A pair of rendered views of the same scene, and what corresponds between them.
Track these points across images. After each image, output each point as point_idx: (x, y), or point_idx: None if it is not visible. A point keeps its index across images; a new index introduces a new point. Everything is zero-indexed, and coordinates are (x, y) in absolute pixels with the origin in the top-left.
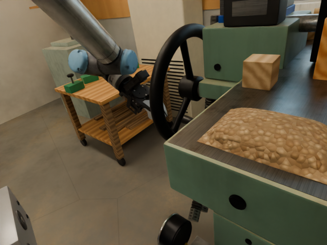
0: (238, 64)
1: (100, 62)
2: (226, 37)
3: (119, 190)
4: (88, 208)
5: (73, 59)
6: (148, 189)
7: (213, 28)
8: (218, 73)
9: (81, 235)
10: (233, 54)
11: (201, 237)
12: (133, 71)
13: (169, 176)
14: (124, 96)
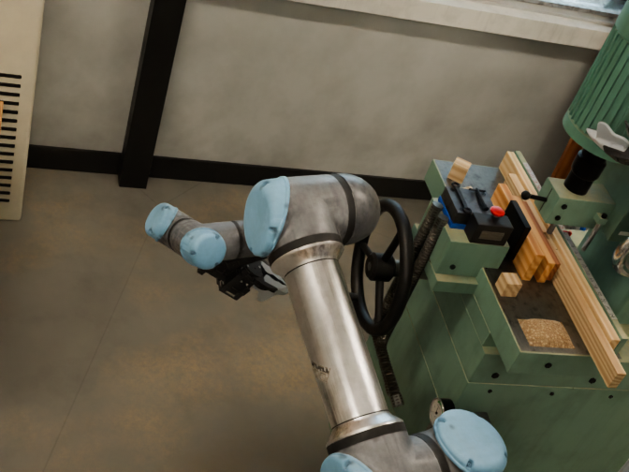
0: (469, 265)
1: (246, 247)
2: (468, 248)
3: (22, 463)
4: None
5: (207, 251)
6: (86, 430)
7: (460, 243)
8: (450, 271)
9: None
10: (469, 258)
11: (248, 458)
12: None
13: (512, 366)
14: (212, 273)
